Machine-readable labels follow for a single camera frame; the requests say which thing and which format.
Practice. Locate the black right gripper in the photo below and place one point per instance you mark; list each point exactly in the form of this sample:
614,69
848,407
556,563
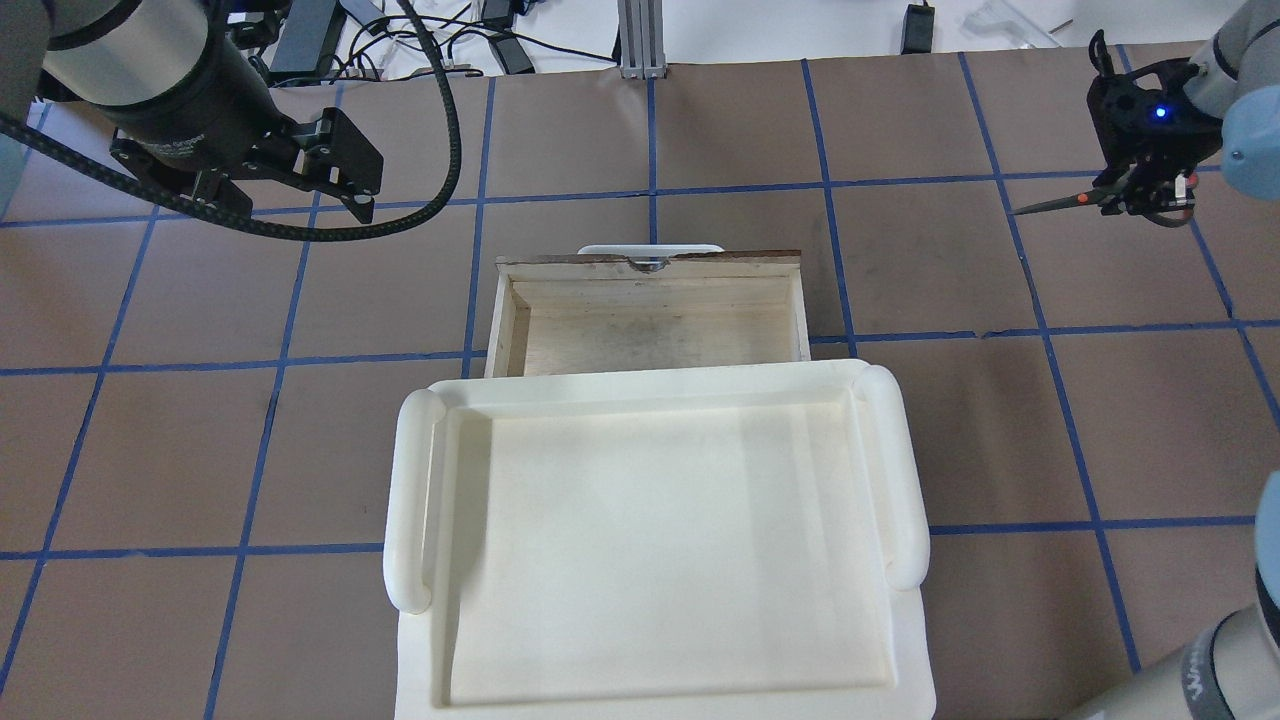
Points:
1150,148

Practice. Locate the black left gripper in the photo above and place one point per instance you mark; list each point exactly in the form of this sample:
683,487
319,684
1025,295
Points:
196,100

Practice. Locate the grey orange scissors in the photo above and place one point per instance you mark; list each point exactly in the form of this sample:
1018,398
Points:
1088,199

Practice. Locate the wooden drawer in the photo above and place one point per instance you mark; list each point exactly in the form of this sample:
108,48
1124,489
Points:
567,314

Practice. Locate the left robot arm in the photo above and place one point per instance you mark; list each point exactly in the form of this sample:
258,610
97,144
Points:
193,116

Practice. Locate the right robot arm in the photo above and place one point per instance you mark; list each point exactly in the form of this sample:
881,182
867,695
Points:
1180,428

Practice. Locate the black power adapter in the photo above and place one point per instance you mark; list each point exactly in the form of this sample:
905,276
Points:
308,38

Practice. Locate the white plastic tray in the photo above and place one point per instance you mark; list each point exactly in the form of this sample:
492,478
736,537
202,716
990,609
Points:
730,542

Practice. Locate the white drawer handle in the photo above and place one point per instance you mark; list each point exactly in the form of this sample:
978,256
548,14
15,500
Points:
649,250

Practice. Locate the aluminium frame post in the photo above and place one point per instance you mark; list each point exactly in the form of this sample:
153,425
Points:
640,40

